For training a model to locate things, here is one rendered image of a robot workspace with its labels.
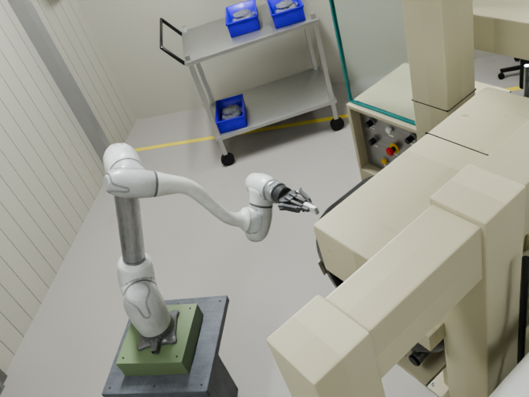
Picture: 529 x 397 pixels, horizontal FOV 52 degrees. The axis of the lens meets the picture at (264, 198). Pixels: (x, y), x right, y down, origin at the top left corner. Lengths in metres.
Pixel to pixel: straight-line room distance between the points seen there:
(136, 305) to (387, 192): 1.41
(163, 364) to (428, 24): 1.70
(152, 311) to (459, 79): 1.50
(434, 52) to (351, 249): 0.68
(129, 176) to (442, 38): 1.16
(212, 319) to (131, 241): 0.55
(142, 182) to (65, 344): 2.05
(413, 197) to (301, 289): 2.30
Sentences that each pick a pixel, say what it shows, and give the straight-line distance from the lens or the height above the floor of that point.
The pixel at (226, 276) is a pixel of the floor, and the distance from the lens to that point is 3.66.
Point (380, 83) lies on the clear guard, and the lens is 2.29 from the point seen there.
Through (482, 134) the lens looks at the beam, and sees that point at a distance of 1.33.
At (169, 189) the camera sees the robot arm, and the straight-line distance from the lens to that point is 2.09.
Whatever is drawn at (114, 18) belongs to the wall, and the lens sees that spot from 5.35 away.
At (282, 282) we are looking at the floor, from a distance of 3.48.
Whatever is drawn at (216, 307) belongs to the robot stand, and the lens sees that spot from 2.63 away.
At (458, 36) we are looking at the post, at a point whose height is 1.86.
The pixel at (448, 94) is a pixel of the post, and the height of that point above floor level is 1.71.
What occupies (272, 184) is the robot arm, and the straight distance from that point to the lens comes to 2.18.
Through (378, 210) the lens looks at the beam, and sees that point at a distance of 1.16.
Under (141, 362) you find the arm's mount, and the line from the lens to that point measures 2.48.
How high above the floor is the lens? 2.58
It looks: 39 degrees down
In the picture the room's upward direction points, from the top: 20 degrees counter-clockwise
